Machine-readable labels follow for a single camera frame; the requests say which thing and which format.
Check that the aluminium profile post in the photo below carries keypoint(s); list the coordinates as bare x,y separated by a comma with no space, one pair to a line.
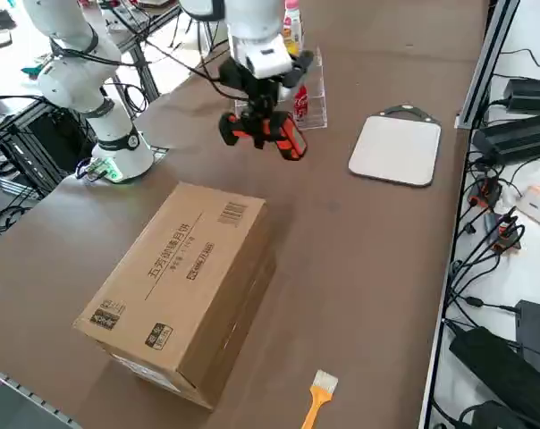
484,67

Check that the white board with dark rim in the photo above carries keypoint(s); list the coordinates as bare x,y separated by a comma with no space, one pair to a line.
395,147

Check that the yellow drink bottle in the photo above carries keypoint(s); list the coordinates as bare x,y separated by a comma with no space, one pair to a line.
293,24

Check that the brown cardboard box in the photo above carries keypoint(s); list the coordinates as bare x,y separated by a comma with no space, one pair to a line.
171,268

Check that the aluminium frame rack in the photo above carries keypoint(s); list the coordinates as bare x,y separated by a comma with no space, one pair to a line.
24,152

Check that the long ribbed black power adapter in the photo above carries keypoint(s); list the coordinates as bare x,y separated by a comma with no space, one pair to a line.
520,138

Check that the orange black barcode scanner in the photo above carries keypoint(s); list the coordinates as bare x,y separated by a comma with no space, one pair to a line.
292,143

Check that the orange black connector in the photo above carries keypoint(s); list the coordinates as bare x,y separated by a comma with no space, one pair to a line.
486,192
507,237

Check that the grey table edge rail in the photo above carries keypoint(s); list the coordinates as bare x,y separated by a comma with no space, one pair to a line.
19,393

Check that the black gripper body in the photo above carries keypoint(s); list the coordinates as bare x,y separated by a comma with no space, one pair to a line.
234,73

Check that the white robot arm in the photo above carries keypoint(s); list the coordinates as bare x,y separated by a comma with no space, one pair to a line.
73,71
252,22

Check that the large black power brick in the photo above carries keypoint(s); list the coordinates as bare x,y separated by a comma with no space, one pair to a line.
498,371

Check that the clear acrylic shelf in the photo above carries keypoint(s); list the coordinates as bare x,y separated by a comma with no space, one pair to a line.
318,111

